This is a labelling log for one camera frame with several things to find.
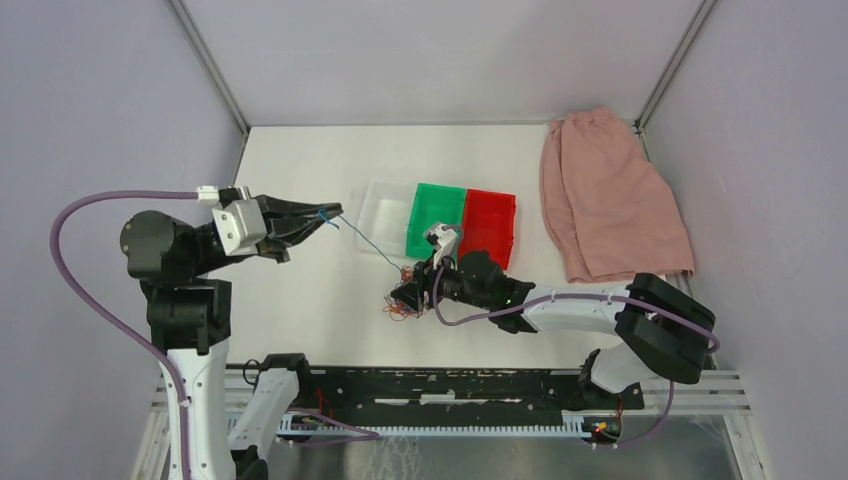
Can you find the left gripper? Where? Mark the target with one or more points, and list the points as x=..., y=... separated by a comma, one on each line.
x=289, y=220

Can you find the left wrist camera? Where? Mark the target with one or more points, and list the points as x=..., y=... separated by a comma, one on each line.
x=240, y=227

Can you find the pink cloth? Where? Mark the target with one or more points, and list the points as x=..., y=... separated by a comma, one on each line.
x=606, y=208

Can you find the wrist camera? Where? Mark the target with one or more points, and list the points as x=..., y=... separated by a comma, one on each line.
x=444, y=240
x=240, y=227

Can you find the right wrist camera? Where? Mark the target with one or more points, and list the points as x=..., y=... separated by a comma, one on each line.
x=444, y=240

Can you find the red plastic bin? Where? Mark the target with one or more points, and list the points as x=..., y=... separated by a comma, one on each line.
x=488, y=225

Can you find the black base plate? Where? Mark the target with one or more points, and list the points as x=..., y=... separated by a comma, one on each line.
x=439, y=397

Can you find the clear plastic bin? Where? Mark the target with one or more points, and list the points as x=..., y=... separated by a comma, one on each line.
x=385, y=215

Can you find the white slotted cable duct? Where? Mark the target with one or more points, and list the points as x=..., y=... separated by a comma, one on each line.
x=570, y=427

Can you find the green plastic bin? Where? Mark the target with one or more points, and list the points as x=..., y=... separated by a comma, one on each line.
x=432, y=203

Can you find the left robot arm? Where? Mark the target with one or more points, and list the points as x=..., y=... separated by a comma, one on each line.
x=189, y=316

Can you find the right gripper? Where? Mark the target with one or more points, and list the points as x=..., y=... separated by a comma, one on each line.
x=413, y=293

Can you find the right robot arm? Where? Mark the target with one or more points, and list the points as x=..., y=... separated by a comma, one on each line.
x=662, y=331

